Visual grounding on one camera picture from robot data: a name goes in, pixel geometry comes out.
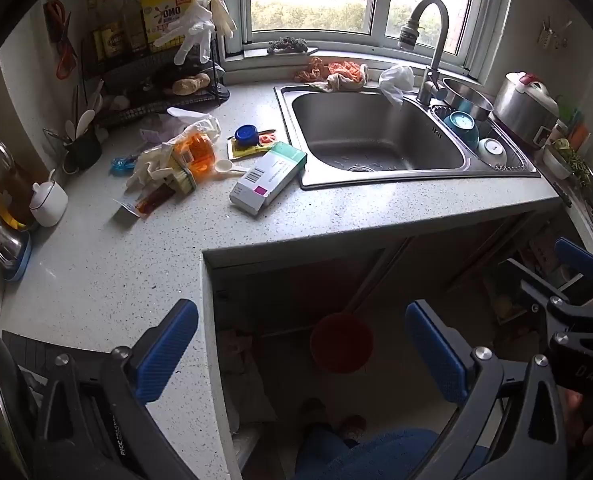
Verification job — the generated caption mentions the yellow label sauce bottle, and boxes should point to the yellow label sauce bottle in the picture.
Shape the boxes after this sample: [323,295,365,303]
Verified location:
[96,0,124,59]

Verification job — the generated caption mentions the white plastic spoon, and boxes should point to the white plastic spoon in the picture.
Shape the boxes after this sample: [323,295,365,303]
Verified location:
[215,158,251,175]

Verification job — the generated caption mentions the dried herb bunch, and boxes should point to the dried herb bunch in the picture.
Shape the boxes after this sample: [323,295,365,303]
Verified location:
[267,36,309,55]

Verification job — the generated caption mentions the white bowl with greens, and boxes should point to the white bowl with greens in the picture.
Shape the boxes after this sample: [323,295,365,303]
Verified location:
[543,137,592,183]

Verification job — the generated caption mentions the red handled scissors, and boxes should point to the red handled scissors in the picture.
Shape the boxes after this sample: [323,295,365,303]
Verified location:
[44,0,80,81]

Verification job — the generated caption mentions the orange plastic bag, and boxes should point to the orange plastic bag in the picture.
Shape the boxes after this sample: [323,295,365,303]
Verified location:
[174,132,216,178]

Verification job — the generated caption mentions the bread loaf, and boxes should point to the bread loaf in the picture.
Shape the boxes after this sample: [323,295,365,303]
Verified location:
[172,73,211,96]

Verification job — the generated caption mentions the person's right hand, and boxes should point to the person's right hand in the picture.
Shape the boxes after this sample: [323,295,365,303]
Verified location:
[563,390,593,461]

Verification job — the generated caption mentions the beige dish cloth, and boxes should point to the beige dish cloth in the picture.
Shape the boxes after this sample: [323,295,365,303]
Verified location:
[306,74,364,93]

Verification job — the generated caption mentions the teal bowl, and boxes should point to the teal bowl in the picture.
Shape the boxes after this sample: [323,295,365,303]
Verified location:
[443,110,480,148]

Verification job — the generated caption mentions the white window frame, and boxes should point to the white window frame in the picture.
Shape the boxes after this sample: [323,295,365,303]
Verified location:
[219,0,517,68]

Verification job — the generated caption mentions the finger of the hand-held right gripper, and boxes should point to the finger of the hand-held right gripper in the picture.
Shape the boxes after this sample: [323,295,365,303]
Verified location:
[555,238,593,311]
[506,258,584,333]

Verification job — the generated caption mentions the yellow detergent bottle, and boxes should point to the yellow detergent bottle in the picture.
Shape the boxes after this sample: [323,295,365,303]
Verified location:
[140,0,200,53]

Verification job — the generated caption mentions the orange knitted cloth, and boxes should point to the orange knitted cloth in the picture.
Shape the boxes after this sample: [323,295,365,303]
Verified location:
[295,57,369,86]

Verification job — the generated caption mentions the blue round lid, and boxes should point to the blue round lid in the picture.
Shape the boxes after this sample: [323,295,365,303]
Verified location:
[234,124,260,148]

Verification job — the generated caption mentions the glass oil jar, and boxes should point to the glass oil jar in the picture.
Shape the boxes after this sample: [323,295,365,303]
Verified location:
[0,127,37,231]

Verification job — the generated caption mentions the white green medicine box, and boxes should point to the white green medicine box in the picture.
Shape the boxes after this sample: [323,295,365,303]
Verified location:
[229,141,308,217]

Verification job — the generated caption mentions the white rice paddle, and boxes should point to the white rice paddle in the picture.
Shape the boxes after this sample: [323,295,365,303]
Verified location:
[74,80,104,141]

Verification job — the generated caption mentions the steel basin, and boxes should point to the steel basin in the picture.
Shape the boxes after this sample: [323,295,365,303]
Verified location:
[441,77,494,121]

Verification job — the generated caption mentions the black wire rack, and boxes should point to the black wire rack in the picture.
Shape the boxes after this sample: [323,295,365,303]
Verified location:
[79,42,230,128]

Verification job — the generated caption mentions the black utensil holder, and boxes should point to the black utensil holder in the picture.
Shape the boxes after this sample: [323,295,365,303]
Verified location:
[62,130,103,172]

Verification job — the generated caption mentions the steel rice cooker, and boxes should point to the steel rice cooker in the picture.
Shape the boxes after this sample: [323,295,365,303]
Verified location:
[491,72,559,148]

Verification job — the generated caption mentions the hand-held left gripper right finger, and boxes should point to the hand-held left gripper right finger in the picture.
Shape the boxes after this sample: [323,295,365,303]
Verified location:
[405,300,569,480]

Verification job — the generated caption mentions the person's blue jeans leg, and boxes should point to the person's blue jeans leg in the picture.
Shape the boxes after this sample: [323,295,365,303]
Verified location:
[294,422,487,480]

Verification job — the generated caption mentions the dark sauce bottle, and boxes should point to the dark sauce bottle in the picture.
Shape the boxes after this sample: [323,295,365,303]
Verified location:
[120,0,150,57]

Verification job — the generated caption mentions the yellow yeast packet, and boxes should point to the yellow yeast packet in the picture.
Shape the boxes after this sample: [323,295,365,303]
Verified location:
[226,130,277,161]

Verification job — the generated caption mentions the white plastic bag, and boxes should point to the white plastic bag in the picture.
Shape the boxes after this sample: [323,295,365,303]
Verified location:
[377,64,416,108]

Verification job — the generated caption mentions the white rubber glove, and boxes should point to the white rubber glove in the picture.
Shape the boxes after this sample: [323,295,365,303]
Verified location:
[210,0,238,38]
[151,0,217,66]

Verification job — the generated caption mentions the stainless steel sink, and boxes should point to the stainless steel sink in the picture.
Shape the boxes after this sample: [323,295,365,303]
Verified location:
[275,77,542,191]

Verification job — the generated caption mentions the steel kettle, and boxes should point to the steel kettle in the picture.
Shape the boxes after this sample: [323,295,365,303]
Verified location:
[0,215,30,273]

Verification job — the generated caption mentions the red plastic bucket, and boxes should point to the red plastic bucket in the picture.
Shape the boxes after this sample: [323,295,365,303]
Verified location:
[309,312,374,375]

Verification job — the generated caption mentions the steel kitchen faucet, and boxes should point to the steel kitchen faucet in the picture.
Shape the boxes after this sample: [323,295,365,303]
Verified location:
[399,0,451,106]

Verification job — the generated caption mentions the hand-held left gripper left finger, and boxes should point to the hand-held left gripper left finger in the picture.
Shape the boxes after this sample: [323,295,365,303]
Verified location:
[31,299,212,480]

